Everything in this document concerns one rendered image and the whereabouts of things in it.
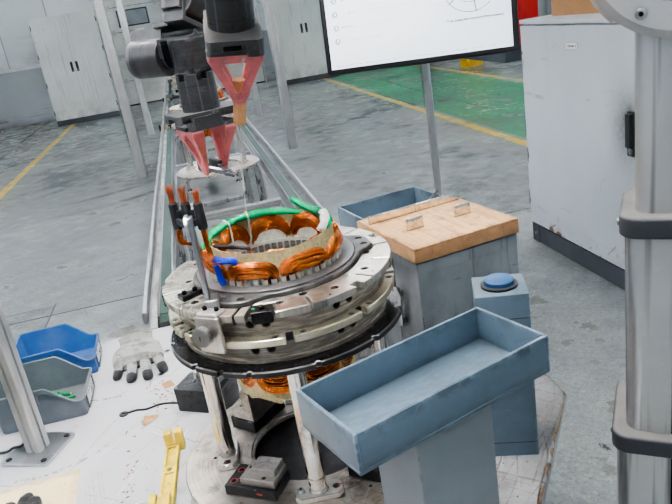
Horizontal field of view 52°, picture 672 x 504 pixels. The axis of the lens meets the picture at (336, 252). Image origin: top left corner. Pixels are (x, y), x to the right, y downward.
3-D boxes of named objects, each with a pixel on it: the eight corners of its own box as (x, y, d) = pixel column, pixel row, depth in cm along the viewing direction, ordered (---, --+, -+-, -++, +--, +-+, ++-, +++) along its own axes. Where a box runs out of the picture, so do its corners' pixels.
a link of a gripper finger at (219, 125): (187, 175, 108) (173, 116, 104) (228, 163, 111) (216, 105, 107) (203, 181, 102) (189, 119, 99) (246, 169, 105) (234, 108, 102)
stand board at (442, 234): (358, 233, 119) (356, 220, 119) (450, 207, 126) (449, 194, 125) (415, 265, 102) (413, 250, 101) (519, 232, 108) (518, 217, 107)
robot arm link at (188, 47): (189, 30, 95) (212, 25, 100) (150, 35, 98) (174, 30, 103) (200, 80, 98) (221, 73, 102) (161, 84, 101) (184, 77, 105)
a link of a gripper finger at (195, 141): (185, 175, 107) (171, 116, 104) (226, 164, 111) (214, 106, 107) (201, 182, 102) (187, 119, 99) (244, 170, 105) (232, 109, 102)
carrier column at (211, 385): (220, 454, 106) (189, 334, 98) (236, 450, 106) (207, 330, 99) (221, 463, 103) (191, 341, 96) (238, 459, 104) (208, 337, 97)
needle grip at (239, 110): (230, 122, 89) (229, 78, 85) (242, 118, 90) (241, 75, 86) (237, 127, 88) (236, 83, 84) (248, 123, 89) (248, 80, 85)
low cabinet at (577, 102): (749, 278, 305) (766, -5, 265) (639, 306, 296) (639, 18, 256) (613, 219, 400) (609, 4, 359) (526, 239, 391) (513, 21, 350)
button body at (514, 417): (489, 457, 99) (474, 298, 90) (485, 428, 105) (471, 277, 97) (539, 454, 97) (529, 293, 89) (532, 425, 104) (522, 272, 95)
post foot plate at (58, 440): (76, 434, 121) (75, 430, 121) (46, 467, 113) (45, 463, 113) (32, 434, 124) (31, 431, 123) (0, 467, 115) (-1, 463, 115)
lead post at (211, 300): (205, 311, 84) (183, 221, 80) (206, 303, 86) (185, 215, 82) (220, 308, 84) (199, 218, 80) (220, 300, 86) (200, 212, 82)
